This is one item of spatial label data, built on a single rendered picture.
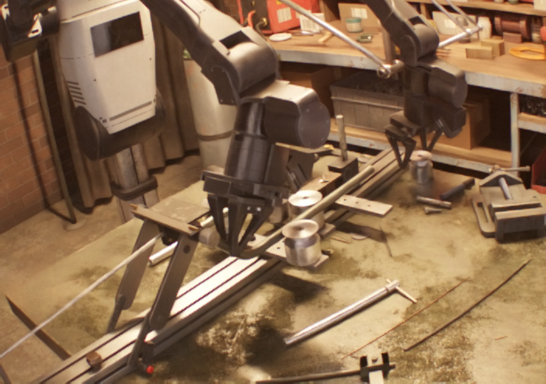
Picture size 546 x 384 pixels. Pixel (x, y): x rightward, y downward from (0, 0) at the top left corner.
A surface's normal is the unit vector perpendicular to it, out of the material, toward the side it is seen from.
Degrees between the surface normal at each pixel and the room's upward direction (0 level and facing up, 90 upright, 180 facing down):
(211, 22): 43
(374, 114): 90
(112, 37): 90
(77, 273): 0
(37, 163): 90
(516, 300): 0
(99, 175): 90
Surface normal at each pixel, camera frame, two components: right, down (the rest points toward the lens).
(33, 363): -0.15, -0.90
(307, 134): 0.68, 0.18
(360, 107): -0.67, 0.40
